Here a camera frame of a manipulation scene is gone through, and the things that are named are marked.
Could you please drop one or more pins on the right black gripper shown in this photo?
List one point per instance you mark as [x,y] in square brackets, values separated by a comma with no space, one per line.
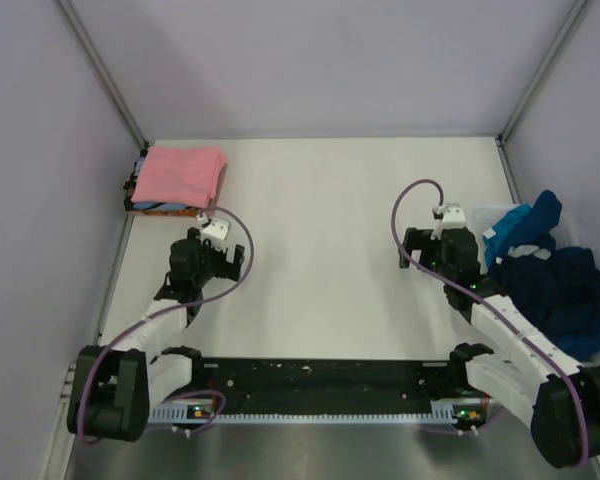
[420,239]

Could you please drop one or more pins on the white plastic laundry basket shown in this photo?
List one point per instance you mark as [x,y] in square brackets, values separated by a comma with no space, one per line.
[482,217]

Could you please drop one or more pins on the blue white t shirt pile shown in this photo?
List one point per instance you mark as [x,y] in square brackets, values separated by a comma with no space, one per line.
[523,231]

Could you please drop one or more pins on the stack of folded shirts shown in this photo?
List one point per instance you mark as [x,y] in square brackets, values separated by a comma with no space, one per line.
[159,209]

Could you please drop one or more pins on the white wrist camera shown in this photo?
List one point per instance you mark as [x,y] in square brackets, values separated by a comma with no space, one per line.
[213,229]
[450,216]

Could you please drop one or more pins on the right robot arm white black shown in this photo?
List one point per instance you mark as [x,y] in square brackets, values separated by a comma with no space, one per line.
[554,395]

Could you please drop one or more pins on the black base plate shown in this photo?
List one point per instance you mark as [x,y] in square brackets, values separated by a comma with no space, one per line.
[335,386]

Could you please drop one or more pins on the grey slotted cable duct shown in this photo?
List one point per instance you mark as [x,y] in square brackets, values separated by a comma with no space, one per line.
[183,414]

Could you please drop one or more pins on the pink folded t shirt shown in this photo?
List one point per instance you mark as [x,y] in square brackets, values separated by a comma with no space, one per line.
[183,176]

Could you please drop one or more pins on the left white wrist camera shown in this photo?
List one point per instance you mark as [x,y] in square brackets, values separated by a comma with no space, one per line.
[213,229]

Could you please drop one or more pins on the navy blue t shirt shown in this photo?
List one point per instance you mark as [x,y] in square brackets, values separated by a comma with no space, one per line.
[559,295]

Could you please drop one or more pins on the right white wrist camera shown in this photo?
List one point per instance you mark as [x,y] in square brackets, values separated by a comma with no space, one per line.
[450,216]

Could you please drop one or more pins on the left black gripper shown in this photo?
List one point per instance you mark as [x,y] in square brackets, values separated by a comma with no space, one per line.
[206,245]

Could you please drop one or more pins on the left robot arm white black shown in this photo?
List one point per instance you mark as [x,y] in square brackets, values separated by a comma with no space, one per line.
[116,386]

